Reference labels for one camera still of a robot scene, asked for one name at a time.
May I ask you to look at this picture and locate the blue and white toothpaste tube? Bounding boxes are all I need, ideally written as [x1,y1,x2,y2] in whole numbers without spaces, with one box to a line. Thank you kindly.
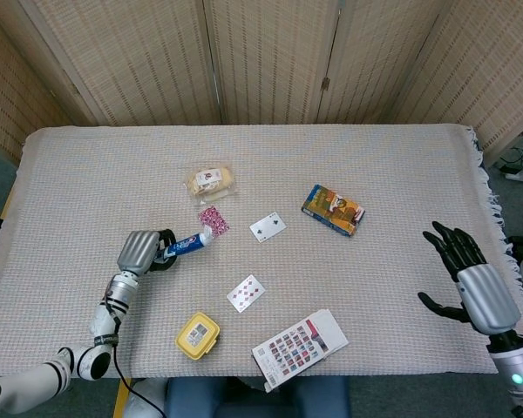
[161,225,214,259]

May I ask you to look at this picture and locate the nine of diamonds card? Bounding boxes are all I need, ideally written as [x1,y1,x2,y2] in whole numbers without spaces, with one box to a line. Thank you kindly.
[226,274,266,314]

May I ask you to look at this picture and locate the red patterned playing card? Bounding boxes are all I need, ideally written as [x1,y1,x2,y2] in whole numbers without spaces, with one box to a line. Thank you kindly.
[198,206,231,236]

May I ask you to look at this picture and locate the left silver and black robot hand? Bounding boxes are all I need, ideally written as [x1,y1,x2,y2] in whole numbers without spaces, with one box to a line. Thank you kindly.
[116,228,184,274]

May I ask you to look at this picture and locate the two of clubs card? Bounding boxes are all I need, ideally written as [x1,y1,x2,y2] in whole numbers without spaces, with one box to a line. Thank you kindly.
[248,212,288,243]

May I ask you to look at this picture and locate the beige woven folding screen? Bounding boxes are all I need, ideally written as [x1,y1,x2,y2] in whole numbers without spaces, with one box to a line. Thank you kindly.
[0,0,523,166]

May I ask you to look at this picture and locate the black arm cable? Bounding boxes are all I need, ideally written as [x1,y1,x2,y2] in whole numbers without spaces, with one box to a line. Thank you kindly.
[103,291,166,418]

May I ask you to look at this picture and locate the bread in clear plastic bag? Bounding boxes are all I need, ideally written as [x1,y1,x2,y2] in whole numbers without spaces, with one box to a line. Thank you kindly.
[183,166,237,206]

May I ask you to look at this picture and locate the green container with yellow lid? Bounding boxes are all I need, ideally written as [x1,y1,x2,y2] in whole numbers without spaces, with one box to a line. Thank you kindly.
[175,312,221,361]

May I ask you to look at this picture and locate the right silver and black robot hand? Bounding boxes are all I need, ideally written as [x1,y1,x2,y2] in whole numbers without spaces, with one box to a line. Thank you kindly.
[417,220,522,336]

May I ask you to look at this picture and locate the white woven tablecloth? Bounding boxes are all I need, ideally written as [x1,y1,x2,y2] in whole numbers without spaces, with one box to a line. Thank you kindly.
[0,124,518,380]

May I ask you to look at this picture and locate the white booklet with photo grid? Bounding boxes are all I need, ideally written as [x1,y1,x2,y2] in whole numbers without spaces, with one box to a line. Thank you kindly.
[251,308,350,394]

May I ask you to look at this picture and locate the blue and orange carton box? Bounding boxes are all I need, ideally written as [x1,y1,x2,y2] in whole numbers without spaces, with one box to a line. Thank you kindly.
[301,184,366,239]

